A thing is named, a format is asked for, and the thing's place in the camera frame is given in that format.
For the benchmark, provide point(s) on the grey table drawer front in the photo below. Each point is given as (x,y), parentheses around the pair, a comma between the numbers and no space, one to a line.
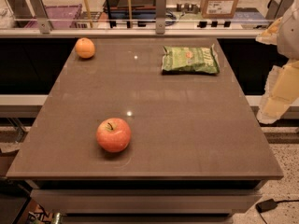
(147,201)

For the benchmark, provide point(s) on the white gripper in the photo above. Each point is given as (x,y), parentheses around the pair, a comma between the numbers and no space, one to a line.
(290,36)

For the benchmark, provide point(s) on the purple plastic crate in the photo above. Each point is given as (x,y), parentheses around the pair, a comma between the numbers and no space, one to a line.
(64,17)

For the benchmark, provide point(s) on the black power adapter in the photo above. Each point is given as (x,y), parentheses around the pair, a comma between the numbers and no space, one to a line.
(266,205)

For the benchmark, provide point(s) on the green chip bag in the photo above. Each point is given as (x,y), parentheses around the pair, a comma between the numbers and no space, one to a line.
(190,60)

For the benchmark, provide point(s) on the metal rail bracket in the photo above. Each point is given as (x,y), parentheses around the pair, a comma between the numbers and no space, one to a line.
(41,15)
(280,7)
(160,16)

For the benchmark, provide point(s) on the cardboard box with label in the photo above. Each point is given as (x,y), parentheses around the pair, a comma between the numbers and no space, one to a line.
(218,9)

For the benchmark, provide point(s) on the middle metal rail bracket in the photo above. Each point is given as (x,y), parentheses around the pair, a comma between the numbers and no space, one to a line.
(160,16)

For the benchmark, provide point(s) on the orange fruit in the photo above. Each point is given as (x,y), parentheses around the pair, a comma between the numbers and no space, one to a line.
(85,48)

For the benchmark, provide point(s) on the left metal rail bracket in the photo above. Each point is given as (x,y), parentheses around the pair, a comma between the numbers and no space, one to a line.
(41,15)

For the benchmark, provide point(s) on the red apple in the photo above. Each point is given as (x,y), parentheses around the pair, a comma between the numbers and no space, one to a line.
(113,135)

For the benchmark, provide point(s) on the right metal rail bracket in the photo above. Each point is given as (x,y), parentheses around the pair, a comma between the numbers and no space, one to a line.
(280,7)

